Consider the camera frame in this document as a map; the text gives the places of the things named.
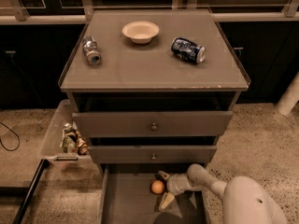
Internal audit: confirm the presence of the grey top drawer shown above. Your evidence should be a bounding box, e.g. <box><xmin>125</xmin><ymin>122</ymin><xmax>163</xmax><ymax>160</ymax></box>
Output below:
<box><xmin>71</xmin><ymin>96</ymin><xmax>234</xmax><ymax>138</ymax></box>

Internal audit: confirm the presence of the brown packaged item in bin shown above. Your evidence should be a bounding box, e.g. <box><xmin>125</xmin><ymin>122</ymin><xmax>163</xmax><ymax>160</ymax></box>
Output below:
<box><xmin>76</xmin><ymin>131</ymin><xmax>88</xmax><ymax>155</ymax></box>

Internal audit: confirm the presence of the metal window railing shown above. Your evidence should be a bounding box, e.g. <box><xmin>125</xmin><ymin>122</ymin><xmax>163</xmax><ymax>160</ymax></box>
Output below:
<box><xmin>0</xmin><ymin>0</ymin><xmax>299</xmax><ymax>24</ymax></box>

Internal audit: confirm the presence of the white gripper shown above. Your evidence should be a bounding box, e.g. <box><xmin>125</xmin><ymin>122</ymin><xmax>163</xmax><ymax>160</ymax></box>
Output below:
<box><xmin>158</xmin><ymin>171</ymin><xmax>191</xmax><ymax>210</ymax></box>

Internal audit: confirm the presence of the grey bottom drawer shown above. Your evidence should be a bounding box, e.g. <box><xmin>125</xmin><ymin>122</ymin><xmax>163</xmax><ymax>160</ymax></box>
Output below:
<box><xmin>100</xmin><ymin>163</ymin><xmax>208</xmax><ymax>224</ymax></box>

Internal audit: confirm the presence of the grey drawer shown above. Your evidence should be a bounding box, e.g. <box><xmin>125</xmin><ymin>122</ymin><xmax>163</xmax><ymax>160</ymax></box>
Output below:
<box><xmin>100</xmin><ymin>163</ymin><xmax>208</xmax><ymax>224</ymax></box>
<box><xmin>89</xmin><ymin>137</ymin><xmax>217</xmax><ymax>164</ymax></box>
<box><xmin>71</xmin><ymin>96</ymin><xmax>234</xmax><ymax>138</ymax></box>

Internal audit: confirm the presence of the beige paper bowl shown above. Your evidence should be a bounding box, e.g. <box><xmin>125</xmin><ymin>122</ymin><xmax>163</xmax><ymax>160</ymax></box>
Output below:
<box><xmin>122</xmin><ymin>21</ymin><xmax>160</xmax><ymax>45</ymax></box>

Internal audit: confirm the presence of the black cable on floor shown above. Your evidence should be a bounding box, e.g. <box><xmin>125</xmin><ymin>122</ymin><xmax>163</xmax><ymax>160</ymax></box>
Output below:
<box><xmin>0</xmin><ymin>121</ymin><xmax>21</xmax><ymax>152</ymax></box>

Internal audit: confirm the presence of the crushed blue can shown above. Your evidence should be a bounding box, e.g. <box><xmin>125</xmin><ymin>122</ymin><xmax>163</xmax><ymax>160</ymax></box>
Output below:
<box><xmin>171</xmin><ymin>37</ymin><xmax>206</xmax><ymax>64</ymax></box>

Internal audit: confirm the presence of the black floor rail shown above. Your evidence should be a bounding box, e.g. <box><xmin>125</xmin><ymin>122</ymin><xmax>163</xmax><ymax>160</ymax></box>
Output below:
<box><xmin>12</xmin><ymin>159</ymin><xmax>49</xmax><ymax>224</ymax></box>

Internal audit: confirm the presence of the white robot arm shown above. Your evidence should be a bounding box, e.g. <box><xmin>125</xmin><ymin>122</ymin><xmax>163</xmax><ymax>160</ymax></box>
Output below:
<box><xmin>159</xmin><ymin>164</ymin><xmax>287</xmax><ymax>224</ymax></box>

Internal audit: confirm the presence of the orange fruit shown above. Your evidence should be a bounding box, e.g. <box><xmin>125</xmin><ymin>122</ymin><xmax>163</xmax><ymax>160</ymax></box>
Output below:
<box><xmin>150</xmin><ymin>180</ymin><xmax>165</xmax><ymax>195</ymax></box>

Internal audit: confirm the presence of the grey middle drawer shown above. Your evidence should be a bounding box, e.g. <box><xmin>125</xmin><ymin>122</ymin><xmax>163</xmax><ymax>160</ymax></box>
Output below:
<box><xmin>89</xmin><ymin>137</ymin><xmax>217</xmax><ymax>164</ymax></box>

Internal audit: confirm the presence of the green packaged item in bin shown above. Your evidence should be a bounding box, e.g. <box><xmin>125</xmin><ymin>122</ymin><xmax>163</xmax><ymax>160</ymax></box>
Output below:
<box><xmin>60</xmin><ymin>123</ymin><xmax>77</xmax><ymax>153</ymax></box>

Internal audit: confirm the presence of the crushed silver can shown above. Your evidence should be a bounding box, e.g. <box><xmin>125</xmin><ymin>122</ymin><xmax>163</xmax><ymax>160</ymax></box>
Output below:
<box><xmin>82</xmin><ymin>35</ymin><xmax>101</xmax><ymax>66</ymax></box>

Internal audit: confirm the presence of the grey drawer cabinet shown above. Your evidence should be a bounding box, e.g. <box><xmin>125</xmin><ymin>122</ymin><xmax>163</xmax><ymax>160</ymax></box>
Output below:
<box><xmin>57</xmin><ymin>8</ymin><xmax>251</xmax><ymax>179</ymax></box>

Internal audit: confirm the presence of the white post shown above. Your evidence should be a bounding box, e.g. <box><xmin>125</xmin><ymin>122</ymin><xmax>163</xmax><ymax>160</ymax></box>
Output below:
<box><xmin>276</xmin><ymin>72</ymin><xmax>299</xmax><ymax>116</ymax></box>

